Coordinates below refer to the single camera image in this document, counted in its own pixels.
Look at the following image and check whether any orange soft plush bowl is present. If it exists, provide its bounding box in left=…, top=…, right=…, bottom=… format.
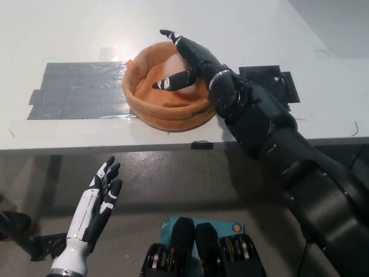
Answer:
left=123, top=42, right=217, bottom=133

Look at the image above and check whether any pale pink dumpling plush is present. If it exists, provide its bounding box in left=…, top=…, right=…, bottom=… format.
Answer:
left=161, top=54, right=197, bottom=93

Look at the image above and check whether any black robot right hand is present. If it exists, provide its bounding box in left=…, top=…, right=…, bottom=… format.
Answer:
left=152, top=28, right=231, bottom=91

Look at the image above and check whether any black teal robot torso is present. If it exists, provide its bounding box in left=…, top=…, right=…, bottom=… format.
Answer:
left=140, top=216, right=266, bottom=277

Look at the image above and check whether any small black tape strip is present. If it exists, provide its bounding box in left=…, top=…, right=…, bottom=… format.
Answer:
left=191, top=140, right=214, bottom=151

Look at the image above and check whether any black stand foot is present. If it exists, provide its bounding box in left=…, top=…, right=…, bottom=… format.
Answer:
left=0, top=210, right=37, bottom=254

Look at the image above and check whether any black tape square patch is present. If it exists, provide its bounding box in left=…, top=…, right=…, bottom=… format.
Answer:
left=238, top=65, right=300, bottom=112

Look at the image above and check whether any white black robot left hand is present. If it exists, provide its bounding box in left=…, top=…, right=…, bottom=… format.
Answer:
left=66, top=156, right=123, bottom=242

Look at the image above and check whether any grey duct tape patch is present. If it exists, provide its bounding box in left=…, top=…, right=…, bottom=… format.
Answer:
left=28, top=62, right=140, bottom=122

